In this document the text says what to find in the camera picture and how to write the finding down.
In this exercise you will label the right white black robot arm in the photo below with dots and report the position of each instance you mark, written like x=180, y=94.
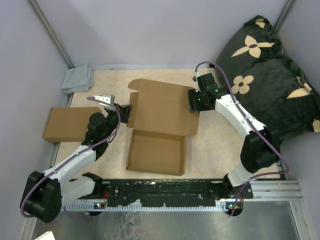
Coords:
x=260, y=145

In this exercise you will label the black floral pillow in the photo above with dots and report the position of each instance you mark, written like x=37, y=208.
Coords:
x=269, y=84

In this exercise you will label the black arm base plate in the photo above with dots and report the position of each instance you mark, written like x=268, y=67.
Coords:
x=167, y=192

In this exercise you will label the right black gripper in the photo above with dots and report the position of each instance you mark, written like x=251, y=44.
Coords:
x=192, y=95

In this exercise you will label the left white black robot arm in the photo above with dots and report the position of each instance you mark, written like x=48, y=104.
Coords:
x=47, y=192

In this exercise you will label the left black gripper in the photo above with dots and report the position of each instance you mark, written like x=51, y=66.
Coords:
x=125, y=111

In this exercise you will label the white paper corner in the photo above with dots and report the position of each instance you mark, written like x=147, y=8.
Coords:
x=46, y=236

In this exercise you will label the grey folded cloth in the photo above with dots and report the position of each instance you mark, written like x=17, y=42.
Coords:
x=79, y=79

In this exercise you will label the aluminium frame rail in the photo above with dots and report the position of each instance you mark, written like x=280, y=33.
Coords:
x=263, y=191

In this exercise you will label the small closed cardboard box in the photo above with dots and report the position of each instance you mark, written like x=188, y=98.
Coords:
x=68, y=124

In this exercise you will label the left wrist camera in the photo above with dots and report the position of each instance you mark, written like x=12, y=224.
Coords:
x=106, y=100

